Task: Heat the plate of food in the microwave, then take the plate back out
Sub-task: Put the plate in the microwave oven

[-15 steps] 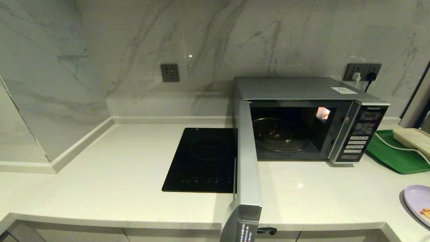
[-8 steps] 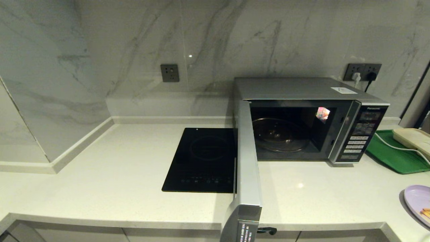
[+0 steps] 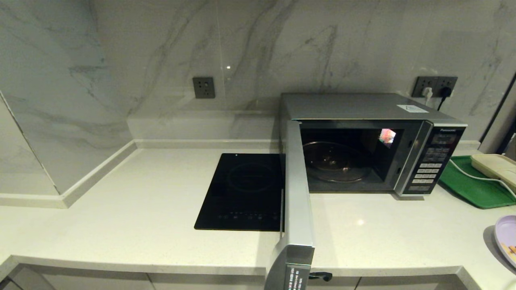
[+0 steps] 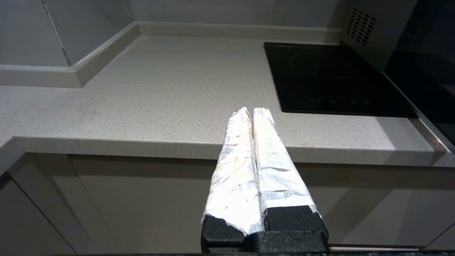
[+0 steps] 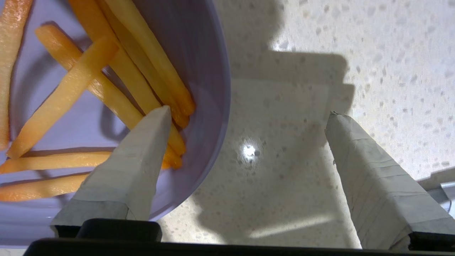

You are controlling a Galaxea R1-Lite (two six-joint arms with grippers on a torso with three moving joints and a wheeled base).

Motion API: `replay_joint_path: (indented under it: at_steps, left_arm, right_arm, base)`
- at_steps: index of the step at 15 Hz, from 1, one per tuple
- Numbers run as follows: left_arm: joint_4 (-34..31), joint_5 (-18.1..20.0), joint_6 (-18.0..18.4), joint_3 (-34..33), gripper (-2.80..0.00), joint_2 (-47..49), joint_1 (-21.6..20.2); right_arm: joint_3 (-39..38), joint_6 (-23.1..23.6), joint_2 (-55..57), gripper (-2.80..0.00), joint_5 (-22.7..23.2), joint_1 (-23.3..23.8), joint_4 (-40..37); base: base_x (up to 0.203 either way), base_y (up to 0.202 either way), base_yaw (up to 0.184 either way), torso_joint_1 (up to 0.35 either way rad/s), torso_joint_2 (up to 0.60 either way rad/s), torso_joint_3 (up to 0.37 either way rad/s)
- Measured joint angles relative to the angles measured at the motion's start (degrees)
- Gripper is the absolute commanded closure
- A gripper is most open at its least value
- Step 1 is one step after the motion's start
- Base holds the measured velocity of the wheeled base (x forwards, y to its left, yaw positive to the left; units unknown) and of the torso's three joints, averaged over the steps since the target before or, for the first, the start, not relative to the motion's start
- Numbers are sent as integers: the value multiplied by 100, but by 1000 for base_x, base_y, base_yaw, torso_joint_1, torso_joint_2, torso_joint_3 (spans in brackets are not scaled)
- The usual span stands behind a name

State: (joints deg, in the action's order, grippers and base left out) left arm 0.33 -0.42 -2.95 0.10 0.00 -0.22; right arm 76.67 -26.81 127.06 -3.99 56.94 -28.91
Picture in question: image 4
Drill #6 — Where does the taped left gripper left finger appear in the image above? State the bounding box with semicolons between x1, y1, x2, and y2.
201;107;264;254

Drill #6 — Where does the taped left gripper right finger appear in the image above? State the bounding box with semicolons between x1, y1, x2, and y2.
252;107;329;254

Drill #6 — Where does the microwave door with dark glass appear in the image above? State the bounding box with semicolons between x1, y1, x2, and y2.
383;0;455;159

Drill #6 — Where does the black induction cooktop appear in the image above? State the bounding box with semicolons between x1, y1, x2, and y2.
264;43;418;118

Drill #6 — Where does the beige cabinet corner panel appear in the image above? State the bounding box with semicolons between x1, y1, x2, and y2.
7;153;119;256

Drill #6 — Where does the grey side cabinet door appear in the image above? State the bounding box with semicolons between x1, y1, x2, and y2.
0;175;77;256

